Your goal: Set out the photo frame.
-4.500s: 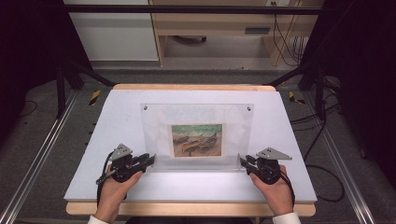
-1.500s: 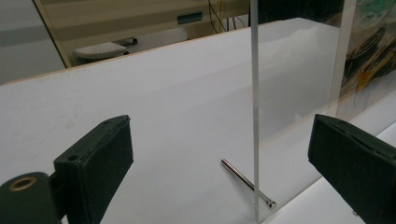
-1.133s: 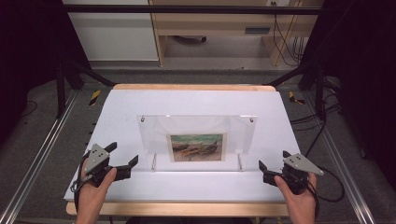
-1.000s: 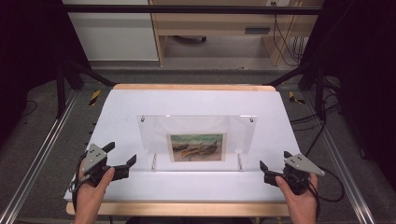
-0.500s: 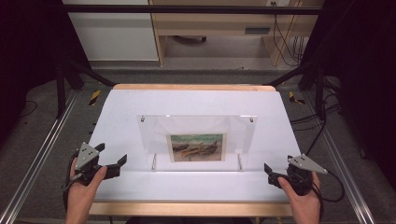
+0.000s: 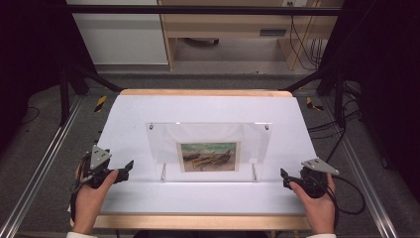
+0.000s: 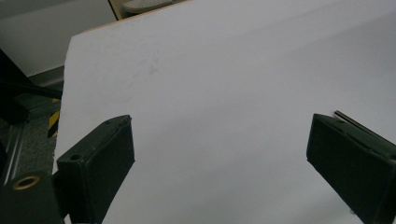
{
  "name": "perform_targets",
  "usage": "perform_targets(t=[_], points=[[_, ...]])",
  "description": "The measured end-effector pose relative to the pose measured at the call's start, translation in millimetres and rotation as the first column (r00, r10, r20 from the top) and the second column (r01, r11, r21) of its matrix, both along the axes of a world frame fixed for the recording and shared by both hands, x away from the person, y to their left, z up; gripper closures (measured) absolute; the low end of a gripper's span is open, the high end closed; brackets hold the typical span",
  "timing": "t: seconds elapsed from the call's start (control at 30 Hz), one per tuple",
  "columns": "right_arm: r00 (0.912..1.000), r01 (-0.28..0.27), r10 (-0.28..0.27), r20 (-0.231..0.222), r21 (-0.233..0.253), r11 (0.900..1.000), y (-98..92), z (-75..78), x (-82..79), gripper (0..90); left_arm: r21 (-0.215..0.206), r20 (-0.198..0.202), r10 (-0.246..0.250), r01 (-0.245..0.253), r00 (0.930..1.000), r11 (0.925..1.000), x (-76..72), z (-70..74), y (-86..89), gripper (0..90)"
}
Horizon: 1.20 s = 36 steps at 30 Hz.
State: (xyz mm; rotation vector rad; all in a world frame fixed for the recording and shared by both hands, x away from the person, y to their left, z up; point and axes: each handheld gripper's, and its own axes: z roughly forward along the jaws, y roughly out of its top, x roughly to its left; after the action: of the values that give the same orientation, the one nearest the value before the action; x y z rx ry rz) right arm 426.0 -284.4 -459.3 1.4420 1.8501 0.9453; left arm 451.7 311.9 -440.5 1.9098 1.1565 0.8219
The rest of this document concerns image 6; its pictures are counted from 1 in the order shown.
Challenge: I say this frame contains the black horizontal bar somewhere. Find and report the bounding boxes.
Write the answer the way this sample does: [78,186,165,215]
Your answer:
[65,4,345,17]

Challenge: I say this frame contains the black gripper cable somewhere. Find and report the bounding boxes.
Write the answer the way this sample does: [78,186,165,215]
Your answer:
[306,167,367,231]
[68,151,93,224]

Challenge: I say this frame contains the clear acrylic photo frame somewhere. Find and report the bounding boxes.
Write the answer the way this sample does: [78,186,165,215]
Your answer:
[145,121,273,184]

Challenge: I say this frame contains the person's right hand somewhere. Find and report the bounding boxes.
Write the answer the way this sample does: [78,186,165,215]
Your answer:
[288,172,337,236]

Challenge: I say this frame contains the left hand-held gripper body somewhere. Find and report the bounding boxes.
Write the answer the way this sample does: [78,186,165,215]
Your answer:
[78,145,117,190]

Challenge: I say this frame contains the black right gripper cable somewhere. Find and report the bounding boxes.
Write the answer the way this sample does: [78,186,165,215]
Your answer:
[306,167,367,231]

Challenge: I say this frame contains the black floor cables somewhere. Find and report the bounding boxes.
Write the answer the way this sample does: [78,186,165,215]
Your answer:
[306,80,365,167]

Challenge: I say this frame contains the white board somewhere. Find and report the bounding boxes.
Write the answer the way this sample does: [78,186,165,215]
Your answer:
[67,94,319,216]

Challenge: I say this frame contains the person's left hand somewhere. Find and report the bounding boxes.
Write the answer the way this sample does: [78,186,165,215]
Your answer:
[71,162,120,236]

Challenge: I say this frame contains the black curtain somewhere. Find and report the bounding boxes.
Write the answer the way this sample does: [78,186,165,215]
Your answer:
[316,0,420,202]
[0,0,99,157]

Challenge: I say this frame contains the black metal stand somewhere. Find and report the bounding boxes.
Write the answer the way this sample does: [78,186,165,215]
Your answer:
[58,61,124,127]
[279,63,349,129]

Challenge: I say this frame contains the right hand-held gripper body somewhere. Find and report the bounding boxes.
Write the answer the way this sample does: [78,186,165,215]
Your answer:
[297,157,341,199]

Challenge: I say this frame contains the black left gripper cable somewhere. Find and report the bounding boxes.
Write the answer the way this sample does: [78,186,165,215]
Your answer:
[68,151,93,224]

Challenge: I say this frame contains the white cabinet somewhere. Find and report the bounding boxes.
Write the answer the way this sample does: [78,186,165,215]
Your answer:
[66,0,169,65]

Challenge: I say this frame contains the black hanging cables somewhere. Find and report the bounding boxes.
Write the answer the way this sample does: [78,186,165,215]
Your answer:
[287,2,329,71]

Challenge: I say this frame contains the light wooden desk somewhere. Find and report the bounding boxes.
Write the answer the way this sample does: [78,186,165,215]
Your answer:
[157,0,345,71]

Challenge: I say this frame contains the aluminium rail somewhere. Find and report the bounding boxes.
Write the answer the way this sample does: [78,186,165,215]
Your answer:
[320,97,399,238]
[0,94,84,238]

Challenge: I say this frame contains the wooden table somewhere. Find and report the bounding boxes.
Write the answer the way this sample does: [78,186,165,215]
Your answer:
[69,88,315,231]

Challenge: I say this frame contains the thin black floor cable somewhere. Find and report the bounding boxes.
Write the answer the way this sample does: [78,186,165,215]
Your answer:
[19,105,42,127]

